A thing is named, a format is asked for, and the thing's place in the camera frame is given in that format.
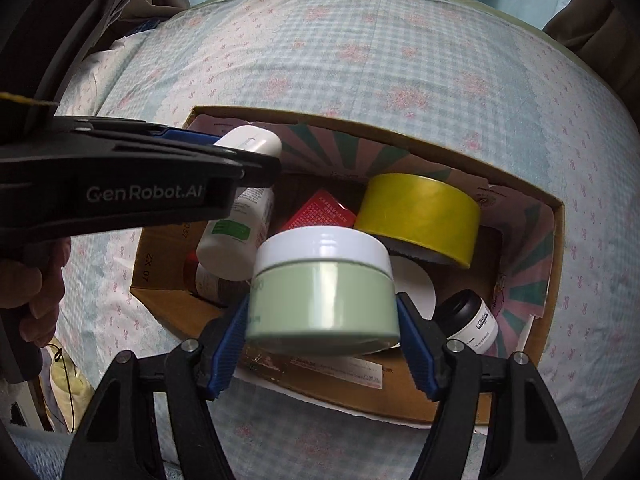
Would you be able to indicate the checkered floral bed sheet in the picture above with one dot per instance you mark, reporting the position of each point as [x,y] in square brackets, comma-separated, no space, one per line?
[449,72]

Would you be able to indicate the yellow tape roll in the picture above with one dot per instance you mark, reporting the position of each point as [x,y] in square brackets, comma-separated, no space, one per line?
[421,218]

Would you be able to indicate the red cosmetics carton box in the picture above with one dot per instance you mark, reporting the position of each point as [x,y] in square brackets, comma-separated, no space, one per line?
[322,209]

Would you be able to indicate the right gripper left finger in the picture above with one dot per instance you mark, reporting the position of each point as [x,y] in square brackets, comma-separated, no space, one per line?
[118,436]

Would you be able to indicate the white pill bottle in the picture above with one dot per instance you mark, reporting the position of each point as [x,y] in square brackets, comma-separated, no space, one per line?
[228,246]

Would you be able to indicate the person's left hand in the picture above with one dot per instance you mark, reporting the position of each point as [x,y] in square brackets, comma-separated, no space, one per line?
[41,290]

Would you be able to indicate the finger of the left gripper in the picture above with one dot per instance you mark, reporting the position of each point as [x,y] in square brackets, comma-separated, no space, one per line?
[259,170]

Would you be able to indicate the pale green jar white lid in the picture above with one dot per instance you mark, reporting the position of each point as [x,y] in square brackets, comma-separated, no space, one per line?
[322,291]

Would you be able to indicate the small white black jar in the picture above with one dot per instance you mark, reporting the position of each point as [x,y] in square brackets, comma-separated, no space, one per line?
[465,316]

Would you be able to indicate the brown curtain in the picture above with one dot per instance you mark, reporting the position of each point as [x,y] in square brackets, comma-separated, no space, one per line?
[605,35]

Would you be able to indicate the red lid silver jar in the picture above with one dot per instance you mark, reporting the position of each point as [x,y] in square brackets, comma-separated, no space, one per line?
[208,287]

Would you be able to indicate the brown cardboard box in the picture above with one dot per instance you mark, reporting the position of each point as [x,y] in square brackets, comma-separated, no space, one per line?
[515,266]

